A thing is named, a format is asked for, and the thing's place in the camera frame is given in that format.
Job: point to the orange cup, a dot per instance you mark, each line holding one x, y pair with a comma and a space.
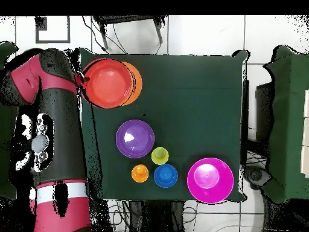
140, 173

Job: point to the purple bowl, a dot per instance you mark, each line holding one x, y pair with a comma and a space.
135, 139

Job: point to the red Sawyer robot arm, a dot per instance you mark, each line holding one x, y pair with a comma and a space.
60, 145

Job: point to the large yellow-orange bowl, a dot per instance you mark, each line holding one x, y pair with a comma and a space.
138, 82

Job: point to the green cloth covered side table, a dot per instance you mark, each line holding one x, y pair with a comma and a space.
289, 120
6, 149

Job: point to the red bowl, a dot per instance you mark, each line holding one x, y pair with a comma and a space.
108, 83

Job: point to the dark green tablecloth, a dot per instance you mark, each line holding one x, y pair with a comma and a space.
181, 108

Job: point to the yellow cup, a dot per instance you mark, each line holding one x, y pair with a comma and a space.
159, 155

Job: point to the pink bowl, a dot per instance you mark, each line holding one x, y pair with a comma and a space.
210, 180

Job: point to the dark blue bowl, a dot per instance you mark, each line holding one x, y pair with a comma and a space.
165, 176

